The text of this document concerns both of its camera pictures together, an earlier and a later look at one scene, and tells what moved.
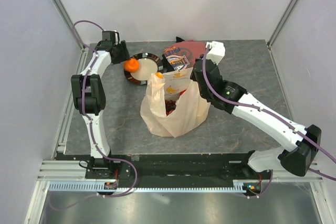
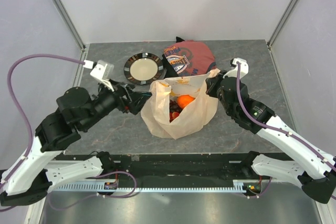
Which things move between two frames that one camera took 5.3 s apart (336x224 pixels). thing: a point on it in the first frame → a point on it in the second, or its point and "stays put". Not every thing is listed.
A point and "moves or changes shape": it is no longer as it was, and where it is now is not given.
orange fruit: [132, 65] → [183, 100]
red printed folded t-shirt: [183, 54] stays put
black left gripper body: [122, 53] → [125, 102]
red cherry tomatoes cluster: [168, 112] → [173, 115]
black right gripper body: [192, 76] → [213, 88]
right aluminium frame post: [291, 8] stays put
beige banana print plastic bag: [191, 109] moves or changes shape
